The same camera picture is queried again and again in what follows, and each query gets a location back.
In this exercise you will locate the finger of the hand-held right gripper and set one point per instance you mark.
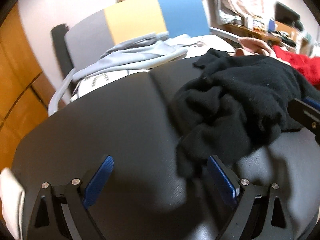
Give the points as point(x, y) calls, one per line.
point(303, 112)

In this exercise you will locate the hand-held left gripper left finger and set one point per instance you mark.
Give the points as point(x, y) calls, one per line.
point(98, 182)

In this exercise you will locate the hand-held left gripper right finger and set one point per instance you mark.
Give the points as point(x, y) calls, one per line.
point(221, 180)

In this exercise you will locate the black knit sweater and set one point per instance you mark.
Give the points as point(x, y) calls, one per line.
point(237, 92)

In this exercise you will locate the red fuzzy sweater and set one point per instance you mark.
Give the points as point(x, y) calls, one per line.
point(305, 65)

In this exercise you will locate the pink knit sweater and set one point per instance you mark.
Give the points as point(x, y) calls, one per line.
point(252, 43)

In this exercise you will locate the white cloth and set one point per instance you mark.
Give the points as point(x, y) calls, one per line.
point(11, 200)

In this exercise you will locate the blue pouch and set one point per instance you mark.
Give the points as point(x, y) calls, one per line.
point(272, 24)

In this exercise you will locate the cluttered wooden desk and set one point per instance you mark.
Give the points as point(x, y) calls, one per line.
point(250, 31)

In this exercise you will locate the black monitor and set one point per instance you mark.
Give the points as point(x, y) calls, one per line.
point(285, 12)

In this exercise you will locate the white printed shirt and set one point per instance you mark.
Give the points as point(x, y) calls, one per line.
point(105, 80)

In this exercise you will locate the wooden cabinet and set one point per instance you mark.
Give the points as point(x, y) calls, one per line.
point(17, 80)

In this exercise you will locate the grey yellow blue chair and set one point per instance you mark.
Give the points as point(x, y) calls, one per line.
point(135, 20)

